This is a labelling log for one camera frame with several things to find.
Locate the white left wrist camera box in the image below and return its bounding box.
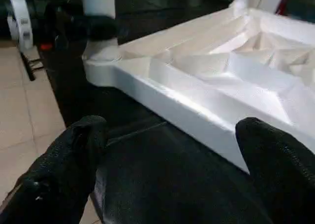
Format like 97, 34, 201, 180
4, 0, 35, 51

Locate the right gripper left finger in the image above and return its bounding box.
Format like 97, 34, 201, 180
0, 115, 112, 224

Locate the white plastic table top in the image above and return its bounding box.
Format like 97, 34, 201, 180
82, 1, 315, 174

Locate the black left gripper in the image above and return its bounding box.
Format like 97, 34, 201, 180
45, 1, 120, 51

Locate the black work mat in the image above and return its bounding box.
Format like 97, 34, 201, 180
37, 0, 276, 224

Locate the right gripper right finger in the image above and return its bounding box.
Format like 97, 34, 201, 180
234, 117, 315, 224

